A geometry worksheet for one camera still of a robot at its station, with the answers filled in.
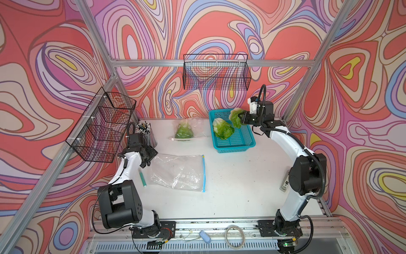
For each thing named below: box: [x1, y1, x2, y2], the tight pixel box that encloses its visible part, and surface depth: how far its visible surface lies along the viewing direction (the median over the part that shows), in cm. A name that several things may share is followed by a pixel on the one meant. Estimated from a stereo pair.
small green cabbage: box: [174, 122, 195, 139], surface depth 105 cm
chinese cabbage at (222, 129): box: [212, 117, 235, 140], surface depth 107 cm
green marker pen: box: [138, 168, 147, 187], surface depth 91 cm
